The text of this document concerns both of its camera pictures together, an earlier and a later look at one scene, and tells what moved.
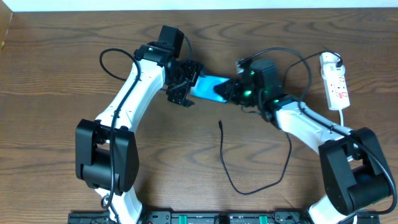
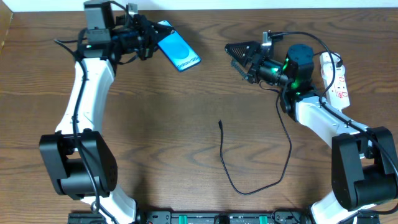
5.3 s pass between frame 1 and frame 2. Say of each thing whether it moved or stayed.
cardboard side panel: stayed
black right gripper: moved
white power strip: stayed
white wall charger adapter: stayed
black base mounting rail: stayed
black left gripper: moved
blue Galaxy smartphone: moved
